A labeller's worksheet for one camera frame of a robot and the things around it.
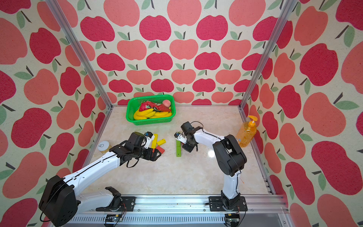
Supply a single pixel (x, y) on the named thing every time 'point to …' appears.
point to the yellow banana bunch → (145, 114)
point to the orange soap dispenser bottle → (246, 132)
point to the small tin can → (104, 146)
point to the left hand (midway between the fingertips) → (156, 154)
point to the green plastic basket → (133, 104)
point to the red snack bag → (157, 107)
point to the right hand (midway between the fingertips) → (189, 148)
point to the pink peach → (167, 102)
